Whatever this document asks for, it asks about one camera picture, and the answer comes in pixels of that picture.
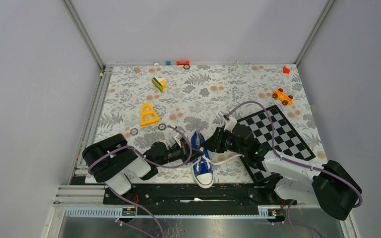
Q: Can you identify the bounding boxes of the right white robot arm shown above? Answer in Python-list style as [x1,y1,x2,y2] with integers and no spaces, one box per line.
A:
[201,124,363,220]

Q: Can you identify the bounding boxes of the floral patterned mat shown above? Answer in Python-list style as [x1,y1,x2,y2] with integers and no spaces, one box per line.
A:
[84,64,334,184]

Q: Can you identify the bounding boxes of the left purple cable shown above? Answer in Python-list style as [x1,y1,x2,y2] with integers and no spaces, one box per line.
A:
[88,124,194,238]

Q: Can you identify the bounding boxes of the blue canvas sneaker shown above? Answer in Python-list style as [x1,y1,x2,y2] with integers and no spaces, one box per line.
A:
[191,130,214,189]

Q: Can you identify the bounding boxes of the red block at wall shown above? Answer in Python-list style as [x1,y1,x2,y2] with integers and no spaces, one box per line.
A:
[176,61,190,65]

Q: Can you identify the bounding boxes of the yellow plastic triangle toy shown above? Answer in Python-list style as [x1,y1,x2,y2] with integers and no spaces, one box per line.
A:
[140,103,160,126]

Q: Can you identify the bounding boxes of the stacked toy bricks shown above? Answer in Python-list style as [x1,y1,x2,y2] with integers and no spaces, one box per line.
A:
[151,77,167,92]

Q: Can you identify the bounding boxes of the purple cable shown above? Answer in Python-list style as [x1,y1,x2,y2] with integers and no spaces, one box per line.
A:
[223,101,364,238]
[88,124,194,238]

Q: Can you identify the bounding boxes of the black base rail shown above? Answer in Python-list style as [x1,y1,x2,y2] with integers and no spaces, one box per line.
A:
[103,182,298,216]

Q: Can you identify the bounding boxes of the red triangular block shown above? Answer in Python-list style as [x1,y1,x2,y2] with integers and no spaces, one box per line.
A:
[282,66,291,74]

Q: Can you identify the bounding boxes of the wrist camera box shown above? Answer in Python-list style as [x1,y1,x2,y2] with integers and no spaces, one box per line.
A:
[224,116,237,132]
[174,134,186,149]

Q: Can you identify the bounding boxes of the black white chessboard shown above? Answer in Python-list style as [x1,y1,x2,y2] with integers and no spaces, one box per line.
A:
[236,105,317,184]

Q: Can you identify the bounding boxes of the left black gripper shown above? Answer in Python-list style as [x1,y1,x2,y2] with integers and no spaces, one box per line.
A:
[155,137,204,167]

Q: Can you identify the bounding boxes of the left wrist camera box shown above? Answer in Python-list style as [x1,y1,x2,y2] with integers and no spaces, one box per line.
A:
[174,134,186,149]

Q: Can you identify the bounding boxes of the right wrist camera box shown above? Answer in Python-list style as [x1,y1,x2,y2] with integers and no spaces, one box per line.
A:
[224,116,237,132]

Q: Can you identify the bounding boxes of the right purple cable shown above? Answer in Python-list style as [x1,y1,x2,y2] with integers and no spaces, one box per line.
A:
[223,101,364,238]

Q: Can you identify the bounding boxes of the white shoelace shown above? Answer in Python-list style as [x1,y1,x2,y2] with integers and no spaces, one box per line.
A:
[207,151,243,182]

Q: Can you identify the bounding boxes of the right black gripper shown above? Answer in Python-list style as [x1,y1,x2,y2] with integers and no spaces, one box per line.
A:
[200,126,247,155]

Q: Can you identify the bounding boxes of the orange toy car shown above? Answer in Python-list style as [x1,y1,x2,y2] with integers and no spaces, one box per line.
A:
[272,88,294,106]

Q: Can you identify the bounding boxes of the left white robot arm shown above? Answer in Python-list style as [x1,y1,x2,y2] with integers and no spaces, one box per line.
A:
[82,134,203,204]

